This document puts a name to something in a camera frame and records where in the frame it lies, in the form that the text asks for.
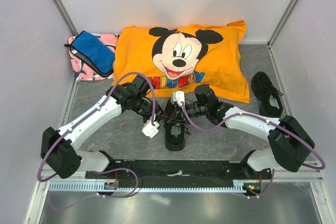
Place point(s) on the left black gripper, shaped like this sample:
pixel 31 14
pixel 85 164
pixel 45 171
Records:
pixel 159 114

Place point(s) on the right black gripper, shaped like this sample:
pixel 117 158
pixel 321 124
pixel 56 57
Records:
pixel 178 112

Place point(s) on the black shoe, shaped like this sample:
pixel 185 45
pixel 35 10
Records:
pixel 267 94
pixel 174 134

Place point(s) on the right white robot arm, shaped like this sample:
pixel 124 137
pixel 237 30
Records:
pixel 289 144

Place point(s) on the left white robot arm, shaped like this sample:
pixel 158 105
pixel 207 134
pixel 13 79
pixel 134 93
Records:
pixel 60 149

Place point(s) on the orange Mickey Mouse pillow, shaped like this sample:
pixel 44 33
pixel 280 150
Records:
pixel 180 59

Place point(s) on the pink patterned cloth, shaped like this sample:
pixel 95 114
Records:
pixel 82 71

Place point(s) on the blue cloth pouch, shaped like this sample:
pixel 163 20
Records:
pixel 92 51

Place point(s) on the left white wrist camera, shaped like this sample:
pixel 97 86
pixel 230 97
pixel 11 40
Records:
pixel 151 130

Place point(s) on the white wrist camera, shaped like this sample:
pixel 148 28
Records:
pixel 179 98
pixel 151 130

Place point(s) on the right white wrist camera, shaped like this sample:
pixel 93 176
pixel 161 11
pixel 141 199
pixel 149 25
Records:
pixel 179 98

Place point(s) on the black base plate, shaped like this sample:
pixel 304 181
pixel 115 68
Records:
pixel 189 174

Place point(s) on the slotted grey cable duct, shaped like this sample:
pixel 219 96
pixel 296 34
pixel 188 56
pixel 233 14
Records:
pixel 110 186

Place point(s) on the right aluminium frame post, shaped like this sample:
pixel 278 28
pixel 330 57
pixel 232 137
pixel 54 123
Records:
pixel 282 22

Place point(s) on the aluminium frame post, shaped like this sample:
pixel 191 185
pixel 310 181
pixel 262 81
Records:
pixel 282 22
pixel 65 16

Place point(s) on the aluminium rail at right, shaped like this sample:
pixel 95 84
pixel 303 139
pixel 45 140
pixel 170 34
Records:
pixel 303 175

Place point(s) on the left aluminium frame post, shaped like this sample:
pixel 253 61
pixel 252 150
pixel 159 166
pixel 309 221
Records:
pixel 65 16

